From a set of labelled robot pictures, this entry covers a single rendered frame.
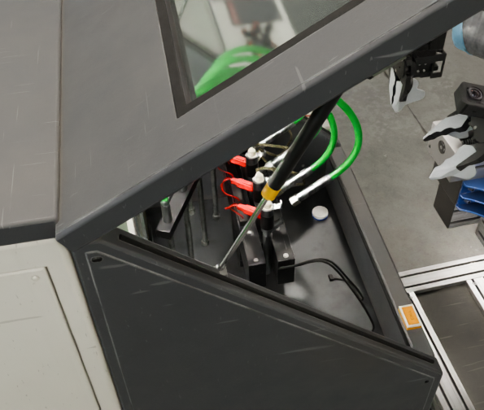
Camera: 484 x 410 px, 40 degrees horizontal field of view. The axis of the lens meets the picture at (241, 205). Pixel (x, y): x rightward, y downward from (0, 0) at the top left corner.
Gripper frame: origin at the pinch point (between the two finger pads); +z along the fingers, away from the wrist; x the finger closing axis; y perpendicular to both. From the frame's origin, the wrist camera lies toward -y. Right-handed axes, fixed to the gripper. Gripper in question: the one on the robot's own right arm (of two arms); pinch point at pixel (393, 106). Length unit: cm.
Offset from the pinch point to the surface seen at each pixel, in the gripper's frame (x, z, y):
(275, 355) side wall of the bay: -47, 9, -35
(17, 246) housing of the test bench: -47, -25, -67
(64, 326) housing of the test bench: -47, -8, -65
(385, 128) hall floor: 131, 121, 60
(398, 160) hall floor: 108, 121, 58
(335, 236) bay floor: 0.0, 37.9, -9.4
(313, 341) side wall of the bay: -47, 7, -29
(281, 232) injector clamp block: -9.0, 22.9, -25.3
